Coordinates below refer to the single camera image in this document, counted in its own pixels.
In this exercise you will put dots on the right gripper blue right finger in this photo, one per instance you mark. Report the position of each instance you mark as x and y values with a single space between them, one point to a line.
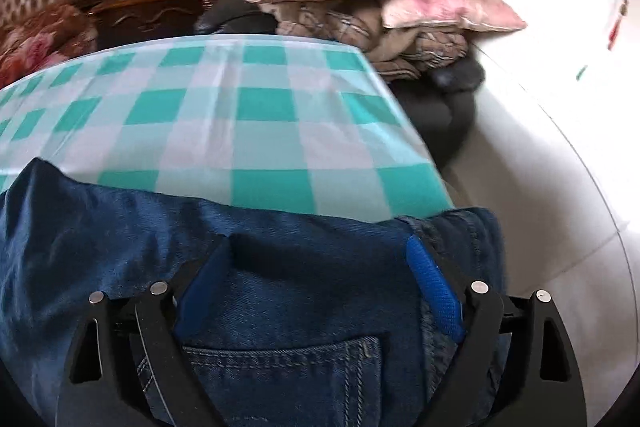
470 313

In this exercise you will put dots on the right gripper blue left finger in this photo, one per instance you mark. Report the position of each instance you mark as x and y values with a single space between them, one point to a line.
175 310

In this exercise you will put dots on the blue denim jeans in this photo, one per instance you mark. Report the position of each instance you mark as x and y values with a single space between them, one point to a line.
320 322

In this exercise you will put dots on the black leather armchair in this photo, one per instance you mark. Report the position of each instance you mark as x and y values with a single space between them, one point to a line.
431 72

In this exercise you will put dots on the green white checkered tablecloth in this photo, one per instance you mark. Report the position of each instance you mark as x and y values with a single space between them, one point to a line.
263 122

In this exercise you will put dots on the plaid beige blanket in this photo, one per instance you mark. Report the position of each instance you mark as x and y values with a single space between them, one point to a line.
396 54

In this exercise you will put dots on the dark wooden nightstand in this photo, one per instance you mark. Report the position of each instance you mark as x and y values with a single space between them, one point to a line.
120 22

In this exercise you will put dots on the floral red pink quilt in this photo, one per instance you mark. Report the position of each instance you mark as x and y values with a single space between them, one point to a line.
49 38

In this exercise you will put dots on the small pink pillow underneath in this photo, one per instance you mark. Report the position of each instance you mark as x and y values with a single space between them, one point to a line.
475 15

